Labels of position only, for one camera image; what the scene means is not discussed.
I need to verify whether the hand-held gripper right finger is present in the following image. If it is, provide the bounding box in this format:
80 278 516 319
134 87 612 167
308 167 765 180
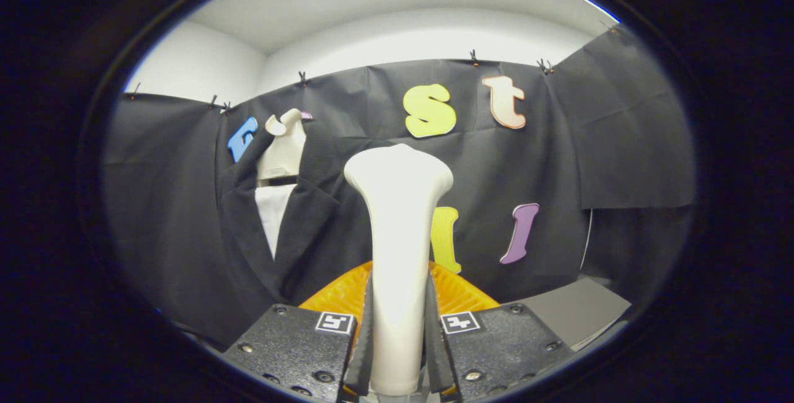
425 260 578 402

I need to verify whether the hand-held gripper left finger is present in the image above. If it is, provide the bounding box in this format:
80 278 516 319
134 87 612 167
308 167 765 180
222 260 374 402

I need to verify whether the white garment steamer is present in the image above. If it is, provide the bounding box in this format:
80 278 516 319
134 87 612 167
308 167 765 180
344 144 455 397

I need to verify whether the black jacket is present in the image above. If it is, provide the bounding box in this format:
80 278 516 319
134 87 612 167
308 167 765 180
214 121 376 335

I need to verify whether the cream clothes hanger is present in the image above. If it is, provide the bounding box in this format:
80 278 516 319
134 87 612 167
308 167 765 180
256 108 308 180

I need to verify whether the grey cabinet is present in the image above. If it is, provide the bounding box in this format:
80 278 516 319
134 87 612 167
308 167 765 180
515 276 632 352

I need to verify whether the black backdrop cloth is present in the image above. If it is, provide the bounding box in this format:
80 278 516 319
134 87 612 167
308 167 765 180
102 22 697 354

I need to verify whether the row of black cloth clips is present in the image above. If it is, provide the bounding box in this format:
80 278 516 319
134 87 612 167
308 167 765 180
130 20 618 112

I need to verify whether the white wall cable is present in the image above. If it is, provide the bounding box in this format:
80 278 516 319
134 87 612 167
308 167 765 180
580 208 593 270

